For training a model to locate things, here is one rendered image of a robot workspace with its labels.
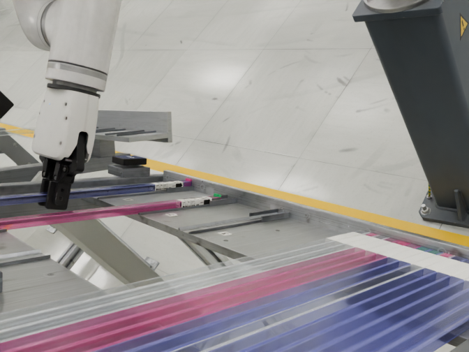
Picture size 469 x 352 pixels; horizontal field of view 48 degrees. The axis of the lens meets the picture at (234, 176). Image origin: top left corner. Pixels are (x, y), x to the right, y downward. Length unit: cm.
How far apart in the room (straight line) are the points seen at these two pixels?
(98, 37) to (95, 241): 56
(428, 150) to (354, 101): 72
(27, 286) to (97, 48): 39
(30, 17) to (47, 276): 45
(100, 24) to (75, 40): 4
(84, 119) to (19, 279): 31
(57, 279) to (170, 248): 152
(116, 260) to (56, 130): 55
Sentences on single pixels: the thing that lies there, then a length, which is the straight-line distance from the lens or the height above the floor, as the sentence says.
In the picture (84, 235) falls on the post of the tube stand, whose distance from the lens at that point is 119.
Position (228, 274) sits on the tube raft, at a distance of 49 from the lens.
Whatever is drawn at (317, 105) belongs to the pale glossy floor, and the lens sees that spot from 213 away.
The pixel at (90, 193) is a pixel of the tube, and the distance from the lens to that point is 82.
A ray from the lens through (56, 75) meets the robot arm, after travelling 77.
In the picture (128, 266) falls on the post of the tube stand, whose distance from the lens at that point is 128.
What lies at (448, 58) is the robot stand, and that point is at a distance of 116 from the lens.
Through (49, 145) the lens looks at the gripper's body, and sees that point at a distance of 77.
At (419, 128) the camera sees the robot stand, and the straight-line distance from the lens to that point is 135.
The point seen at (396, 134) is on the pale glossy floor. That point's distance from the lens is 187.
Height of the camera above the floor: 128
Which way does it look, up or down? 38 degrees down
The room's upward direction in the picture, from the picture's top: 37 degrees counter-clockwise
